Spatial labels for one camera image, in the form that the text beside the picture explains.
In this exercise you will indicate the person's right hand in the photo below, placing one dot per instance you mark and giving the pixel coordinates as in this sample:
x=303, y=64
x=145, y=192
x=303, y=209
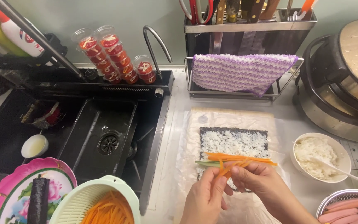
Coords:
x=256, y=183

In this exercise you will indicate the person's left hand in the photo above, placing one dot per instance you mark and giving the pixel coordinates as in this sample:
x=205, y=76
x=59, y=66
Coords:
x=200, y=202

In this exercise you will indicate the pinched bunch of carrot strips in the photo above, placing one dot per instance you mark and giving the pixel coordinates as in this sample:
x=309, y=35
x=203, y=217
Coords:
x=228, y=168

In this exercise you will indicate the row of carrot strips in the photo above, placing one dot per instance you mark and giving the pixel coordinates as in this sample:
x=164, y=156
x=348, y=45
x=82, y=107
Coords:
x=238, y=158

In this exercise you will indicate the green cucumber strip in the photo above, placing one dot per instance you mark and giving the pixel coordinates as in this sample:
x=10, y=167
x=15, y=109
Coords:
x=207, y=163

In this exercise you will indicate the spread layer of white rice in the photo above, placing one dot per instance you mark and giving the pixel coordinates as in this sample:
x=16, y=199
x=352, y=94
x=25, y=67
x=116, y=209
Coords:
x=233, y=143

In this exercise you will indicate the clear plastic wrap sheet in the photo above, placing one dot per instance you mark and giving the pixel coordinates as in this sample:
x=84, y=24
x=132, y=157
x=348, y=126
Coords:
x=194, y=146

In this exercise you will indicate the heap of cooked rice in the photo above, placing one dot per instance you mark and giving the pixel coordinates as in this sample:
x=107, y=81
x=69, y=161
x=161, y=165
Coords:
x=312, y=155

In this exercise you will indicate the dark seaweed sheet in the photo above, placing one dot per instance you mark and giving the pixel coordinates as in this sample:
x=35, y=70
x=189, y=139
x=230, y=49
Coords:
x=203, y=132

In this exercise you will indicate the bamboo rolling mat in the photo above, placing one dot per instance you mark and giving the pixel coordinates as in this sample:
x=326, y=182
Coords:
x=228, y=112

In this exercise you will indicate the steel mesh basket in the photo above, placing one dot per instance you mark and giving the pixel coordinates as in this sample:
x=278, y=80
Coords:
x=337, y=194

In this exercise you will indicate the pink sausage strip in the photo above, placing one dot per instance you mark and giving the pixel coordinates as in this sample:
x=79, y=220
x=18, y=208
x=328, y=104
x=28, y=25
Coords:
x=337, y=214
x=348, y=219
x=346, y=203

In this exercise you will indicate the white plastic rice spoon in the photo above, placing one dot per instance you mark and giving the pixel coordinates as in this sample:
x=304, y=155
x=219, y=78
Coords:
x=346, y=174

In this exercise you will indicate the white ceramic bowl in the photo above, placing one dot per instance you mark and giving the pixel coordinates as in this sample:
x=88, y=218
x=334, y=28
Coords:
x=343, y=155

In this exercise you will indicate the heap of shredded carrot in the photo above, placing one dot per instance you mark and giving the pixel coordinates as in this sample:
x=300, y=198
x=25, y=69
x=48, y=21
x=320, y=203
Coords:
x=109, y=210

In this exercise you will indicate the round sink drain strainer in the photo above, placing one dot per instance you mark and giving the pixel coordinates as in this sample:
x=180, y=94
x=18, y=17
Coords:
x=108, y=144

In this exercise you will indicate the purple white striped cloth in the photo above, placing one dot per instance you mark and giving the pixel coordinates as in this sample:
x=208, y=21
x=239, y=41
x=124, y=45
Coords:
x=241, y=73

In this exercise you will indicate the steel rice cooker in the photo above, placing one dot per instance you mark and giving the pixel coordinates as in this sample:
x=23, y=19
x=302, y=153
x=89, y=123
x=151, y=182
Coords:
x=337, y=102

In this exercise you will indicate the pale green plastic colander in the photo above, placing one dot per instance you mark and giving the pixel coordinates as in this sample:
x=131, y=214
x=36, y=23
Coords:
x=79, y=196

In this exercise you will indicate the black kitchen sink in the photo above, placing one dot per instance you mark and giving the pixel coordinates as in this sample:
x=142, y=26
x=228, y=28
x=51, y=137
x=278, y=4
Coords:
x=82, y=130

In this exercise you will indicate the short tube of red cups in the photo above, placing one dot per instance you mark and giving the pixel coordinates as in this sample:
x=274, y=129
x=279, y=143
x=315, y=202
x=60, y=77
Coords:
x=146, y=71

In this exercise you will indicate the steel knife holder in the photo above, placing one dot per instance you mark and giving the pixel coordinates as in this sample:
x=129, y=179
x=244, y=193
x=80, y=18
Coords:
x=250, y=35

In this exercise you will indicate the rolled seaweed rice roll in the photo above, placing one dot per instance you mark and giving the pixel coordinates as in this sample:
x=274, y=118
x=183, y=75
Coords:
x=38, y=200

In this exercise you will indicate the curved steel water tap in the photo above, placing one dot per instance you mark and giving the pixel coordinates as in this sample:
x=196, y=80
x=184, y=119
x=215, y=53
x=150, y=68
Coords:
x=154, y=40

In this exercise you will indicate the long tube of red cups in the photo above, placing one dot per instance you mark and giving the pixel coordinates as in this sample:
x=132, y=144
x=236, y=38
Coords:
x=118, y=54
x=96, y=56

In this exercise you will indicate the small white cup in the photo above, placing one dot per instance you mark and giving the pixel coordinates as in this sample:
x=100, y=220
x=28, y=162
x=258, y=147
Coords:
x=34, y=146

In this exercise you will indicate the sink basket with sponges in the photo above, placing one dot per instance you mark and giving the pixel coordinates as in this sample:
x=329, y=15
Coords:
x=43, y=115

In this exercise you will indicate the orange white peeler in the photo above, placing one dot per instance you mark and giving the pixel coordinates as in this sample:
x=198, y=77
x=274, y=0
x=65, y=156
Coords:
x=305, y=7

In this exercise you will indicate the pink flower print plate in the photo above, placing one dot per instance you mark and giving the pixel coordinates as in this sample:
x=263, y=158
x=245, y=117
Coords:
x=14, y=183

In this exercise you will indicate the steel main faucet pipe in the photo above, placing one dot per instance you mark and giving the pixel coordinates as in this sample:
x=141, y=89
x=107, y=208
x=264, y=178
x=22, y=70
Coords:
x=39, y=40

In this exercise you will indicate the yellow white detergent bottle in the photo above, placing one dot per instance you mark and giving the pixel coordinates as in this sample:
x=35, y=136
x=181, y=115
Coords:
x=8, y=29

